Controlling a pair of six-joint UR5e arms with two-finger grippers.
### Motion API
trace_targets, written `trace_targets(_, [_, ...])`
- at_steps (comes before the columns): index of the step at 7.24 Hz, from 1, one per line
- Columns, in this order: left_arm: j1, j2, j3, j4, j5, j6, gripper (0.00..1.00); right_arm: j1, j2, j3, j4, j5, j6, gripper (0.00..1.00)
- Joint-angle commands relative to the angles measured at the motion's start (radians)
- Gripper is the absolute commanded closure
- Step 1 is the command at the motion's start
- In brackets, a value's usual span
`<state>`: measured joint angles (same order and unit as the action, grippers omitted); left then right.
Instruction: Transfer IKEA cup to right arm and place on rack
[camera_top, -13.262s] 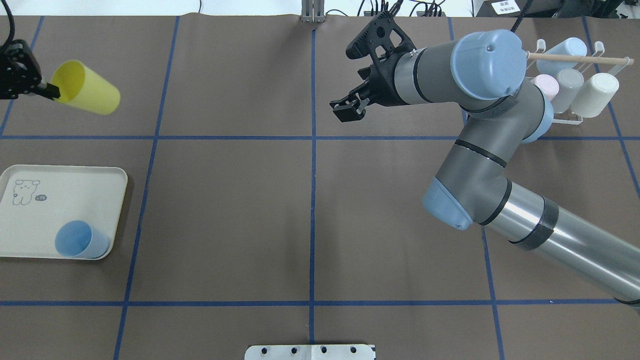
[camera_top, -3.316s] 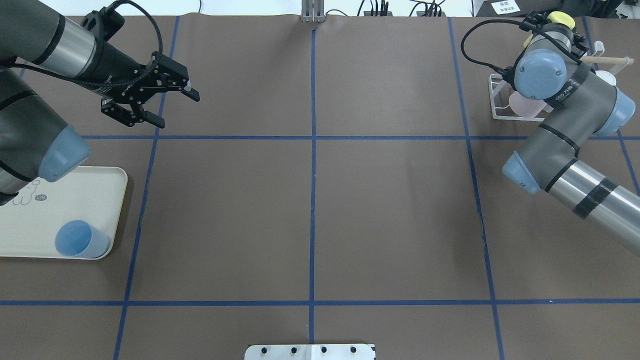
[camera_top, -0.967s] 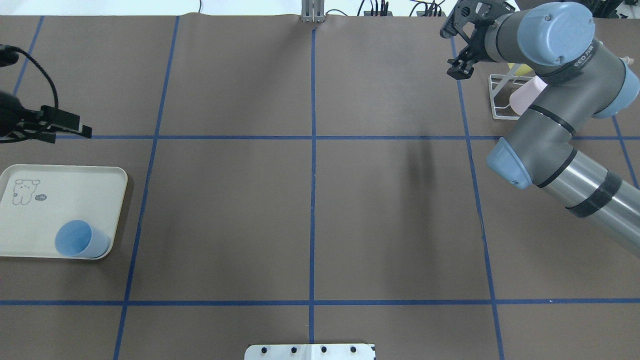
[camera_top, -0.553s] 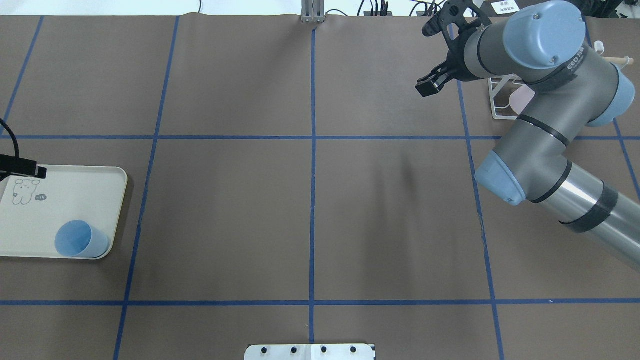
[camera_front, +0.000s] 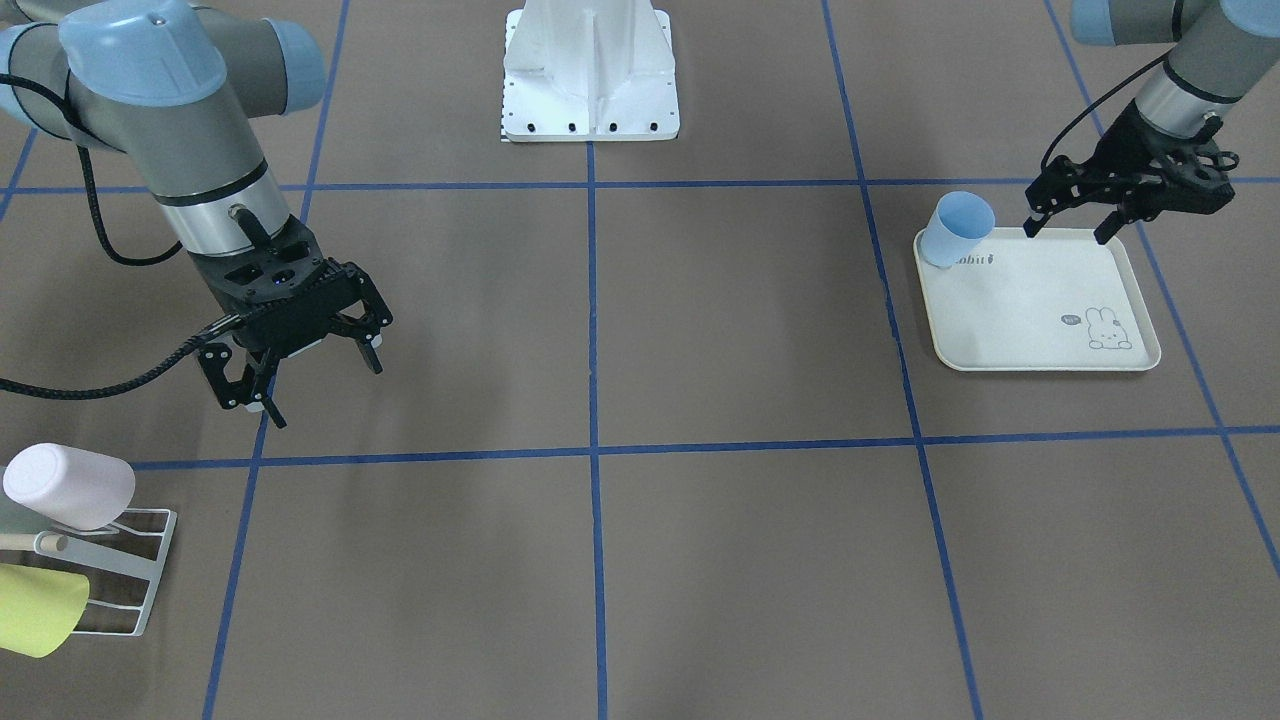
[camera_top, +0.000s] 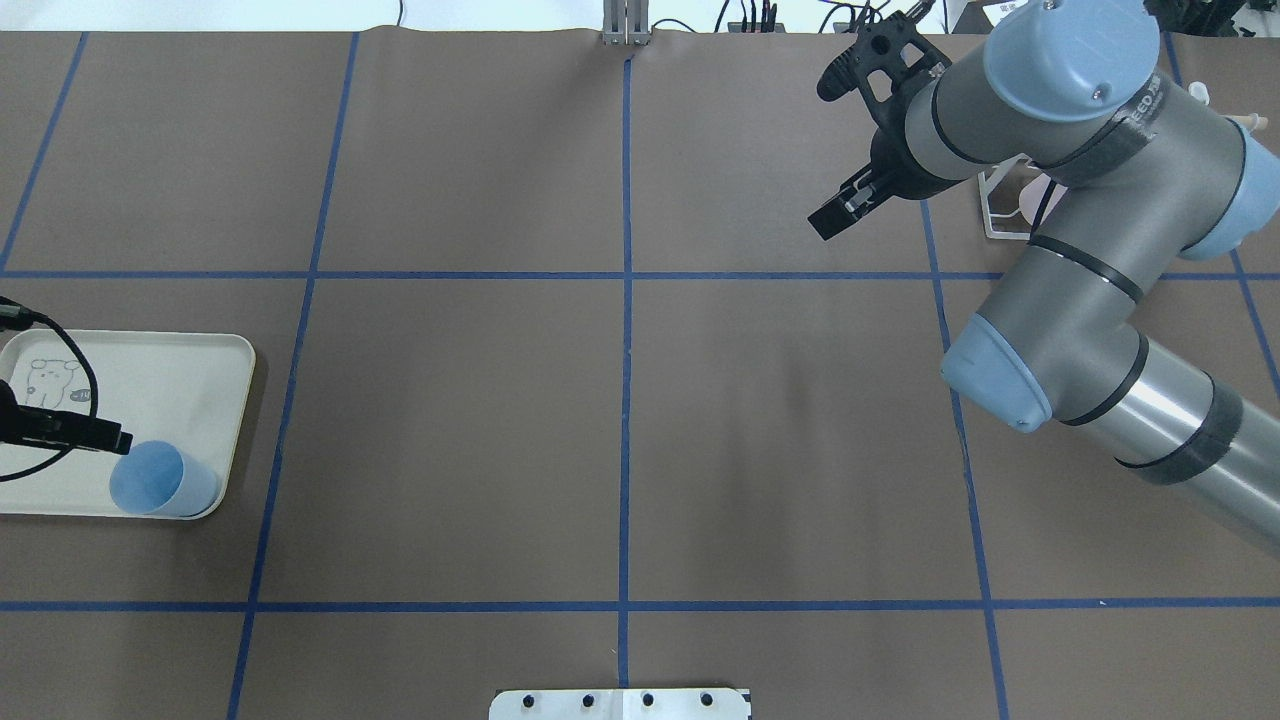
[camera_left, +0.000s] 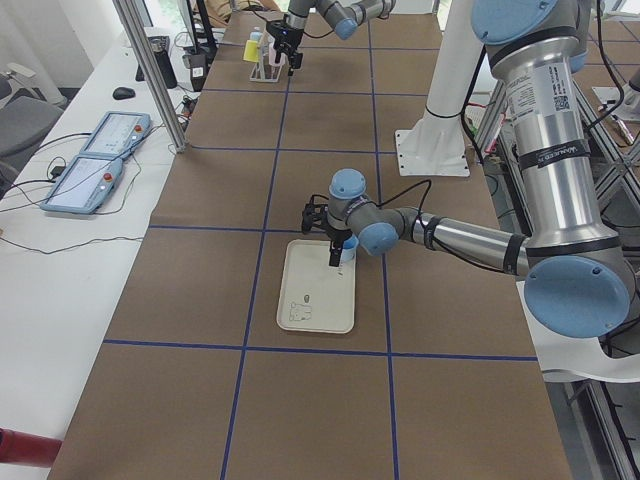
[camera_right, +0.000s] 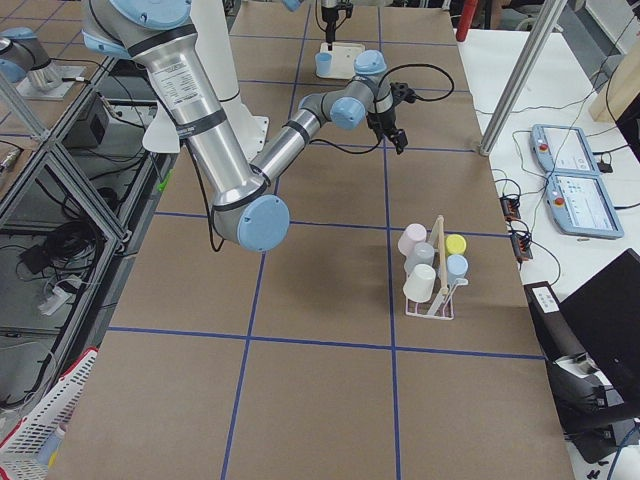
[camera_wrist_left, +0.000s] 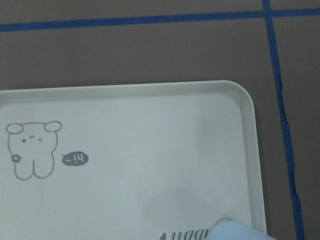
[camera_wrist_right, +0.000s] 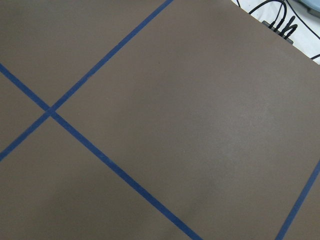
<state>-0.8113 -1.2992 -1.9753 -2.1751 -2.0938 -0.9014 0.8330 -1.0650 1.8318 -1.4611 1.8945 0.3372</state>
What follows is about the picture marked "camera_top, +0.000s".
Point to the blue plastic cup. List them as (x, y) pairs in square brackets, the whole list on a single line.
[(158, 480)]

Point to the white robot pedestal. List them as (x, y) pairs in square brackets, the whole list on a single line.
[(623, 703)]

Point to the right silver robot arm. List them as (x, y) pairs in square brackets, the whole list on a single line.
[(1149, 174)]

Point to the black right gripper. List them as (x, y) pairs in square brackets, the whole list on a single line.
[(906, 167)]

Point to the brown paper table cover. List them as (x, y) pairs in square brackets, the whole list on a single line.
[(556, 387)]

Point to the aluminium frame post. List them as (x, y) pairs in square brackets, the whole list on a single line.
[(626, 23)]

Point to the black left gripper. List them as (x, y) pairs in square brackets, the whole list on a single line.
[(62, 429)]

